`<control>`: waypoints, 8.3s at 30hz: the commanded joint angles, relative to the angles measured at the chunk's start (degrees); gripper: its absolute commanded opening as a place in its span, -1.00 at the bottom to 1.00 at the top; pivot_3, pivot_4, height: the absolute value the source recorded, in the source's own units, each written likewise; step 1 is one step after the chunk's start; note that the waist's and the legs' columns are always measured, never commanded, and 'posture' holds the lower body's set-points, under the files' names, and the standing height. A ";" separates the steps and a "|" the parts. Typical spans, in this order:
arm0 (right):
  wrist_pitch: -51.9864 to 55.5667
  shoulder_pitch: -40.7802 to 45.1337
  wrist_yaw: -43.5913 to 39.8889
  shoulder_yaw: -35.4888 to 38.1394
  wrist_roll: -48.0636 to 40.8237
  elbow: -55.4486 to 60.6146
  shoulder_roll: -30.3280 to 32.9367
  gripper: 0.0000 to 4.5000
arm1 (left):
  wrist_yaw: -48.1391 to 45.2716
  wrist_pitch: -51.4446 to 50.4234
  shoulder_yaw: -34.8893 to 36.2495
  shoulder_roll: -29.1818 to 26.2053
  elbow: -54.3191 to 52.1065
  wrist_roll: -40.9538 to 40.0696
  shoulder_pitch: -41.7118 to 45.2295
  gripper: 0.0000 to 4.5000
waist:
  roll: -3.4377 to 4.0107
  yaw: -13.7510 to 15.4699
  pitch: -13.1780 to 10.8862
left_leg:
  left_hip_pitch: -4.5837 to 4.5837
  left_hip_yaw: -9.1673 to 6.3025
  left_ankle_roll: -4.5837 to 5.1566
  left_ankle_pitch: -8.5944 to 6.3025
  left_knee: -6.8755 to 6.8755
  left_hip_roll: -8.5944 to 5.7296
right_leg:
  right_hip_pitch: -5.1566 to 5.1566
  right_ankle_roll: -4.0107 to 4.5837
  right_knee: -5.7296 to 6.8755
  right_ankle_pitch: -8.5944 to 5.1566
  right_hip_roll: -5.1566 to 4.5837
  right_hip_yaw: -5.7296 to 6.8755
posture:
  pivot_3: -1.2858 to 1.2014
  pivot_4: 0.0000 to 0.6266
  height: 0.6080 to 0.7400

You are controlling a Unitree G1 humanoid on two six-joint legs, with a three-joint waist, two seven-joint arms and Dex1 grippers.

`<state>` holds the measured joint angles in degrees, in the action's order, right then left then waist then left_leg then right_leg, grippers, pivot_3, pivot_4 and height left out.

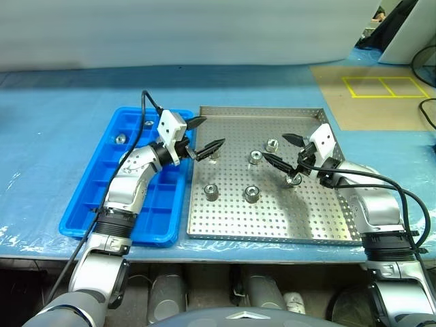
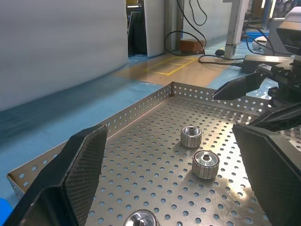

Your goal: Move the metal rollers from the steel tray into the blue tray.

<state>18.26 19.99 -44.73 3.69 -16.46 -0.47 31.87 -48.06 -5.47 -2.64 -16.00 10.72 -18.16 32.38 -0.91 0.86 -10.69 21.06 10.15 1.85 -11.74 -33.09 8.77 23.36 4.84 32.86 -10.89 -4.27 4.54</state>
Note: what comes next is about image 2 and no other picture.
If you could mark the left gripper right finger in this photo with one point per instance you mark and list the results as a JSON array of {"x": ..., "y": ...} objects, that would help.
[{"x": 277, "y": 179}]

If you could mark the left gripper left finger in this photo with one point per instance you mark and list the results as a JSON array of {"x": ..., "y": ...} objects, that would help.
[{"x": 77, "y": 179}]

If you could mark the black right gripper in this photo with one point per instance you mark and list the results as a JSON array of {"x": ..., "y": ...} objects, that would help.
[{"x": 288, "y": 77}]

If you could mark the brown cardboard box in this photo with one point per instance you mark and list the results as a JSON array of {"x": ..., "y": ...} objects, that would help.
[{"x": 191, "y": 45}]

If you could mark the black power adapter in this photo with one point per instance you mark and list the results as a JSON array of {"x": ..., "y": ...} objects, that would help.
[{"x": 258, "y": 63}]

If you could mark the white rounded object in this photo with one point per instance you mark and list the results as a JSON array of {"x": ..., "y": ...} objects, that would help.
[{"x": 259, "y": 42}]

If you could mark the perforated metal tray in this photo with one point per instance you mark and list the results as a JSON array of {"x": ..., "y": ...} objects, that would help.
[{"x": 141, "y": 153}]

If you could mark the brown mat with yellow tape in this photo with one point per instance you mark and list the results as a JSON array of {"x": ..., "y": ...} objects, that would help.
[{"x": 188, "y": 70}]

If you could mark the grey metal column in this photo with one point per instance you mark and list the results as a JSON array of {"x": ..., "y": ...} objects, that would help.
[{"x": 172, "y": 23}]

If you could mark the white foam board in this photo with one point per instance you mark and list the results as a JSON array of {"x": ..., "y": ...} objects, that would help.
[{"x": 155, "y": 28}]

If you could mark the white foam backdrop sheet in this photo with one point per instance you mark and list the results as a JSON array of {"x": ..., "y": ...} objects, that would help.
[{"x": 58, "y": 47}]

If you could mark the white metal post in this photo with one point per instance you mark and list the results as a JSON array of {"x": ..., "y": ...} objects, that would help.
[{"x": 235, "y": 23}]

